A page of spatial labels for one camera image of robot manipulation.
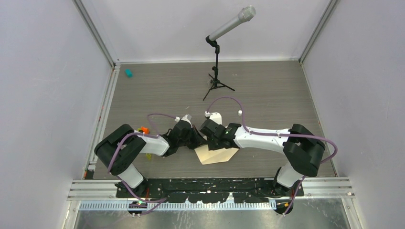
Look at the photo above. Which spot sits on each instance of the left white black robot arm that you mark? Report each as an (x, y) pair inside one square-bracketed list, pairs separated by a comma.
[(119, 149)]

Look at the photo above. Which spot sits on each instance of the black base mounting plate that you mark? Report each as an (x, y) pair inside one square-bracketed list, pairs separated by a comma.
[(210, 190)]

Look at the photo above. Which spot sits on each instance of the white slotted cable duct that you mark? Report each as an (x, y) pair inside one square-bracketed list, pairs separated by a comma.
[(122, 205)]

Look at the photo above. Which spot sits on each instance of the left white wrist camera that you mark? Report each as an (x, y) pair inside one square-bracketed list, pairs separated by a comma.
[(187, 118)]

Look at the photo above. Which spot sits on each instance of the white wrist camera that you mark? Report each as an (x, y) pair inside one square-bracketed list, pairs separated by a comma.
[(216, 117), (187, 118)]

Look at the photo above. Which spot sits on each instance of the colourful toy brick structure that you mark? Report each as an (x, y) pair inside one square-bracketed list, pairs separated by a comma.
[(143, 130)]

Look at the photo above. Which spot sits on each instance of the black tripod microphone stand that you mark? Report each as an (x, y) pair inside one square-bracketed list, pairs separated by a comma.
[(215, 82)]

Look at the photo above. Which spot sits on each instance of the teal small block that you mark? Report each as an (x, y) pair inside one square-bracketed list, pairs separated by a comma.
[(128, 73)]

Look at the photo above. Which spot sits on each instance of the silver microphone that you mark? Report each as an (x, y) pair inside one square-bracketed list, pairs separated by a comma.
[(245, 15)]

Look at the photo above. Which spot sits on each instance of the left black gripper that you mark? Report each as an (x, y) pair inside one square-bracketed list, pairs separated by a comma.
[(198, 140)]

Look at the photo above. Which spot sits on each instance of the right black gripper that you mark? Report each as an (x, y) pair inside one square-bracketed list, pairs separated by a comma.
[(213, 146)]

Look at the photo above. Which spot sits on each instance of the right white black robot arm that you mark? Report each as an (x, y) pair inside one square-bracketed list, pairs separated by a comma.
[(303, 150)]

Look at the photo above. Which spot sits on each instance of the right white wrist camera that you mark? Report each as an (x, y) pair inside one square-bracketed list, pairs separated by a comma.
[(216, 117)]

